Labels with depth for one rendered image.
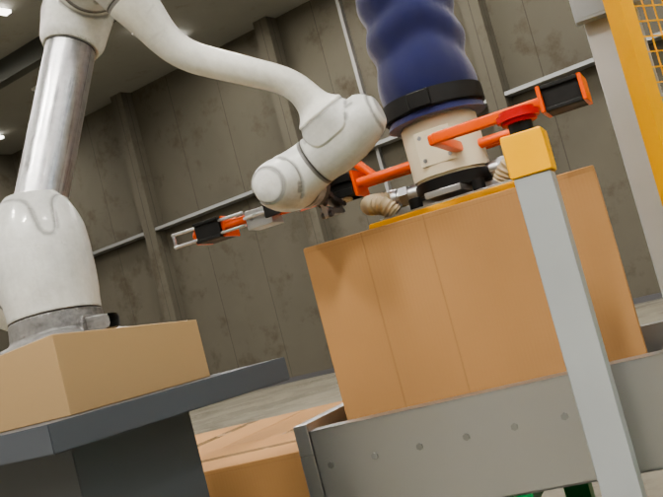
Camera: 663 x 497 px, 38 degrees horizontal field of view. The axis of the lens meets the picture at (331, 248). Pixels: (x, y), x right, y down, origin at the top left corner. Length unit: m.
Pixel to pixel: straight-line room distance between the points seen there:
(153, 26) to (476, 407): 0.93
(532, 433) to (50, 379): 0.83
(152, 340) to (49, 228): 0.25
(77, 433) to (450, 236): 0.89
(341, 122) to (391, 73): 0.31
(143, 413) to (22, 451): 0.17
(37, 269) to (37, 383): 0.21
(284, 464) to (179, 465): 0.51
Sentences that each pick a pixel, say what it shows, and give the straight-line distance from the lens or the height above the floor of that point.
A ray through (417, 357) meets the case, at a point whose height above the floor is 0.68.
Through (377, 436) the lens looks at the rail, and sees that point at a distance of 1.81.
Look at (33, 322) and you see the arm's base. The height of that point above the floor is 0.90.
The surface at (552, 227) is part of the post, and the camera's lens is 1.52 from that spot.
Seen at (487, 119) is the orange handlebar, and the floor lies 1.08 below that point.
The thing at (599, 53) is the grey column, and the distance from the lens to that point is 3.04.
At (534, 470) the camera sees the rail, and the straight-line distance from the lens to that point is 1.76.
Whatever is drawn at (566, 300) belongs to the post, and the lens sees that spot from 1.52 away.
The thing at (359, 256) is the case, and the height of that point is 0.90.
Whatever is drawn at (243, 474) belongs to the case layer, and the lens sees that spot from 2.11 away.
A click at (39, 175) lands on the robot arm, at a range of 1.86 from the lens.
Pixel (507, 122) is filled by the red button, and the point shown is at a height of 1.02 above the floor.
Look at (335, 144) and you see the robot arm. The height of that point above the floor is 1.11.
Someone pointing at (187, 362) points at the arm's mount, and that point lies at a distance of 1.58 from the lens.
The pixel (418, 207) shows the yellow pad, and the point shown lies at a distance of 1.99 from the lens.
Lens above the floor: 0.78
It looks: 5 degrees up
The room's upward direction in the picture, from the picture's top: 15 degrees counter-clockwise
